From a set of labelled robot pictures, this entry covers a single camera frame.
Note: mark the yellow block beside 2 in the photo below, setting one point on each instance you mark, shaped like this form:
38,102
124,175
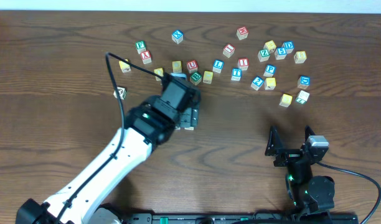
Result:
270,83

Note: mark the red i block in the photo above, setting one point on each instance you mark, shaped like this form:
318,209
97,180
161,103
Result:
243,63
228,50

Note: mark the green B block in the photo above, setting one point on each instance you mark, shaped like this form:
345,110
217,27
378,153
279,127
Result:
195,78

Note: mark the green F block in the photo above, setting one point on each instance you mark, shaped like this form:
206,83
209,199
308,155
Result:
140,46

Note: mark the blue d block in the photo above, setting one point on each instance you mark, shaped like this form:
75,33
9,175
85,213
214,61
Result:
288,46
304,82

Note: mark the blue D block lower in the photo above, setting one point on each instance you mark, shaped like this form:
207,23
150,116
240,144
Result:
304,82

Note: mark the yellow block far left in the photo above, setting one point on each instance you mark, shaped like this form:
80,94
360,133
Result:
124,67

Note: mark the yellow block top right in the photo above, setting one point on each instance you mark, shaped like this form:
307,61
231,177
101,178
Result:
270,46

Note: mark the yellow block lower right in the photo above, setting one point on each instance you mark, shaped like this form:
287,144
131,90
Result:
285,100

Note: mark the white symbol block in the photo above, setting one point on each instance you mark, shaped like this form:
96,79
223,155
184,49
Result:
121,93

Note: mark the red H block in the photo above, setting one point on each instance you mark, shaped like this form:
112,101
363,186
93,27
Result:
242,33

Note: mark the blue L block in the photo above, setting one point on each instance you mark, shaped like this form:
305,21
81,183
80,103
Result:
218,66

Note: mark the blue 5 block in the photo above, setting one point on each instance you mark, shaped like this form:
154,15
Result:
280,53

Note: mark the red Y block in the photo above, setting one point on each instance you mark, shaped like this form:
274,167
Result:
146,57

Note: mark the yellow block centre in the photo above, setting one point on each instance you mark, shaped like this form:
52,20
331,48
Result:
177,66

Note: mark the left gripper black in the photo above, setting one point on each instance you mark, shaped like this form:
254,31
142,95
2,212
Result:
190,116

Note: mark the blue P block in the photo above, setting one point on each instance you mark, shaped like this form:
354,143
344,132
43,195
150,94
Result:
269,71

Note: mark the blue X block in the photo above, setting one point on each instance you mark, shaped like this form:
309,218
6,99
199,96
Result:
177,36

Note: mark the blue 2 block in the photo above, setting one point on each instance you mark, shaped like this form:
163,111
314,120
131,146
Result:
257,83

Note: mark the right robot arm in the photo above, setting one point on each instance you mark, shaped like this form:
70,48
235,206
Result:
310,194

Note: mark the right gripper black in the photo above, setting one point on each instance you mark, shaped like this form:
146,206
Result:
291,156

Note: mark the yellow block beside B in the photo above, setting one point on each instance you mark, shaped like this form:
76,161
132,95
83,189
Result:
208,76

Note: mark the blue T block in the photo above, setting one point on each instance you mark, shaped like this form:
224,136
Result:
236,74

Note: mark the white green Z block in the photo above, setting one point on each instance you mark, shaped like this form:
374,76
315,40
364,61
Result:
302,97

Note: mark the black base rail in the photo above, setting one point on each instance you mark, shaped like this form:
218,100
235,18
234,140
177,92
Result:
106,214

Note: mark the yellow block left middle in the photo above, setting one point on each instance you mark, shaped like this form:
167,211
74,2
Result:
159,73

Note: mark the blue D block upper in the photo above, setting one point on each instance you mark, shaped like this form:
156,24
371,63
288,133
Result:
288,46

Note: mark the yellow block far right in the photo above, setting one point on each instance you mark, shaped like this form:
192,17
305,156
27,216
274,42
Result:
300,57

